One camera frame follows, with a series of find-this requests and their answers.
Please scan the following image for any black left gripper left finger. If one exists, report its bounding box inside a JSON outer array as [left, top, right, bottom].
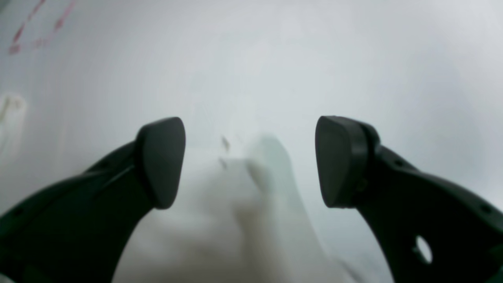
[[0, 118, 186, 283]]

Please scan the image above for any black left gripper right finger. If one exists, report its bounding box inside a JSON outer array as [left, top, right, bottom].
[[316, 116, 503, 283]]

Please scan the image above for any white printed T-shirt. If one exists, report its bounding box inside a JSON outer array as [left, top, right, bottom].
[[112, 135, 392, 283]]

